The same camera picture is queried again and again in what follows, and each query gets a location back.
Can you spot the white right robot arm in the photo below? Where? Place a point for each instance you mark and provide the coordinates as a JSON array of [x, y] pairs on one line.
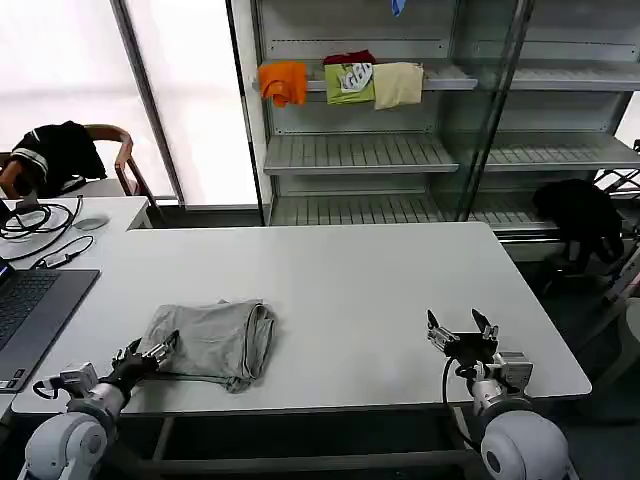
[[525, 445]]

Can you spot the grey shelf with folded clothes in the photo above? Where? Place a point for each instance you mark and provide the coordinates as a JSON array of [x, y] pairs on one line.
[[360, 150]]

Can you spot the dark grey laptop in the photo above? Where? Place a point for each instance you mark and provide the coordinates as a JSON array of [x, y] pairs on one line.
[[35, 310]]

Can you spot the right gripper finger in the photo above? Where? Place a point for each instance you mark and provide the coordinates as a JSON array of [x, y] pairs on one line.
[[486, 327], [440, 334]]

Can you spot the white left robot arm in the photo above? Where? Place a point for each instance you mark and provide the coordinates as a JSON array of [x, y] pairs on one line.
[[65, 440]]

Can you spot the empty grey metal shelf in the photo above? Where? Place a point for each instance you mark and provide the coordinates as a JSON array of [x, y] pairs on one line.
[[555, 150]]

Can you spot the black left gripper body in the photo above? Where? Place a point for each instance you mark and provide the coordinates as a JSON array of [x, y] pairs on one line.
[[129, 372]]

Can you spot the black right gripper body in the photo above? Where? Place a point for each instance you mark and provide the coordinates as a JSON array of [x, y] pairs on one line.
[[472, 346]]

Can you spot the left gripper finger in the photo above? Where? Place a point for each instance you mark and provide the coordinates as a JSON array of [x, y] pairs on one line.
[[162, 352], [129, 351]]

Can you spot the black jacket with white stripes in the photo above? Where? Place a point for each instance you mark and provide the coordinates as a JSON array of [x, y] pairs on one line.
[[60, 151]]

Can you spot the grey printed t-shirt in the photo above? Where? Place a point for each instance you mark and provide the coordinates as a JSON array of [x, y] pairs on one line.
[[210, 340]]

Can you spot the grey window frame post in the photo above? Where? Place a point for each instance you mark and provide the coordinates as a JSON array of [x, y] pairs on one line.
[[150, 110]]

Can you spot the white-legged chair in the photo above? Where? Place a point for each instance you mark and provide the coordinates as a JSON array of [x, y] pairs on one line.
[[625, 277]]

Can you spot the black metal lattice rack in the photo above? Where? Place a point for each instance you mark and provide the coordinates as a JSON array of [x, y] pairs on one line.
[[617, 181]]

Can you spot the brown wooden chair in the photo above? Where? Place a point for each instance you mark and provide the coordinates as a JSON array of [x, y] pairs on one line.
[[127, 154]]

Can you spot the dark table frame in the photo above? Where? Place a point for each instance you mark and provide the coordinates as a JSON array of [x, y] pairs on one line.
[[310, 457]]

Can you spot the grey round bin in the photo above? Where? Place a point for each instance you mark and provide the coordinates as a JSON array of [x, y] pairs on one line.
[[631, 340]]

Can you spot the grey computer mouse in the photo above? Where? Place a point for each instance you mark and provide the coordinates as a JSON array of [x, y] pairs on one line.
[[91, 222]]

